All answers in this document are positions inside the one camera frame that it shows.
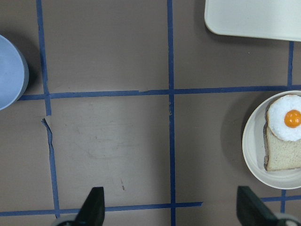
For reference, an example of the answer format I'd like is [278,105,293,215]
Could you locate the toy fried egg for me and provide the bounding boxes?
[267,95,301,142]

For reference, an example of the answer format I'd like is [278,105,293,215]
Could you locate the cream round plate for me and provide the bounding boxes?
[242,90,301,189]

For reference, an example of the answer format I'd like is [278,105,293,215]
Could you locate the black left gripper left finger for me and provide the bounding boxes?
[74,187,105,226]

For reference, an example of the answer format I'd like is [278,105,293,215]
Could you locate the light blue bowl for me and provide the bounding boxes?
[0,36,29,110]

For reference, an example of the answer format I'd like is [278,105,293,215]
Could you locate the bread slice on plate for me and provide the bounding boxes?
[263,113,301,172]

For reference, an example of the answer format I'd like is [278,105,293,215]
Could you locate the cream bear tray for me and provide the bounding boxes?
[204,0,301,41]

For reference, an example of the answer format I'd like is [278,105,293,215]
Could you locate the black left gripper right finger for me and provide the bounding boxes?
[236,186,276,226]

